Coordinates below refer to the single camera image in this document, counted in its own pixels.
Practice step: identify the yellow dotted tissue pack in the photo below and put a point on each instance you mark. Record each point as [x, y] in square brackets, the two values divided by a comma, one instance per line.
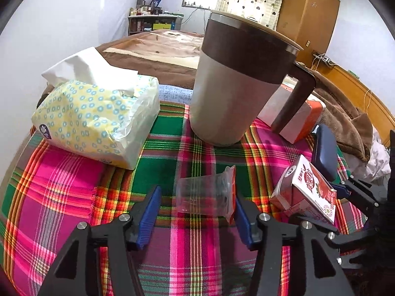
[97, 110]

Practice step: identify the red white milk carton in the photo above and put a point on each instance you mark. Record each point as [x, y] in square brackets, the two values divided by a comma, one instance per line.
[302, 190]

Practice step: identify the cluttered side desk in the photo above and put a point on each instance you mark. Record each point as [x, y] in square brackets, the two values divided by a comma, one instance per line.
[144, 23]

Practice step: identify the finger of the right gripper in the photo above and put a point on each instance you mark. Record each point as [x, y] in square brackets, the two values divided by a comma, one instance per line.
[363, 195]
[318, 240]

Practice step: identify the pink plaid tablecloth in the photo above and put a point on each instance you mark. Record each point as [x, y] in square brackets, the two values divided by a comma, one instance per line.
[52, 190]

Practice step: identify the wooden bed headboard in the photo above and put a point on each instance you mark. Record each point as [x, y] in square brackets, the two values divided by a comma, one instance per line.
[360, 96]

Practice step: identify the pale pink bed sheet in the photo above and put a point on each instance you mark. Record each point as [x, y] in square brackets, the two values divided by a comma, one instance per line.
[377, 169]

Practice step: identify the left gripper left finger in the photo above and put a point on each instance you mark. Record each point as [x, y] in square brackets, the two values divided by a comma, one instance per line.
[129, 232]

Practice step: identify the dark blue glasses case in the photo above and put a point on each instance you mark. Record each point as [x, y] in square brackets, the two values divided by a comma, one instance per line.
[324, 156]

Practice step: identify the orange white box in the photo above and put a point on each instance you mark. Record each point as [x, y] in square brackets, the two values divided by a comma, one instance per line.
[302, 123]

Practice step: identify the wooden wardrobe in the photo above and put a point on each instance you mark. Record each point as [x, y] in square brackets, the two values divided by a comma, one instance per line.
[309, 23]

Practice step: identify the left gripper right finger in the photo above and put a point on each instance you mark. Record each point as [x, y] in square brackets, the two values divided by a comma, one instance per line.
[262, 233]

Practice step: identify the brown beige lidded mug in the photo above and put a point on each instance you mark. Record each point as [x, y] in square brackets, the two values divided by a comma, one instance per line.
[241, 64]

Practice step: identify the clear plastic cup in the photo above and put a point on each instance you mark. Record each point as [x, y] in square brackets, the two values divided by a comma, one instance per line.
[212, 195]

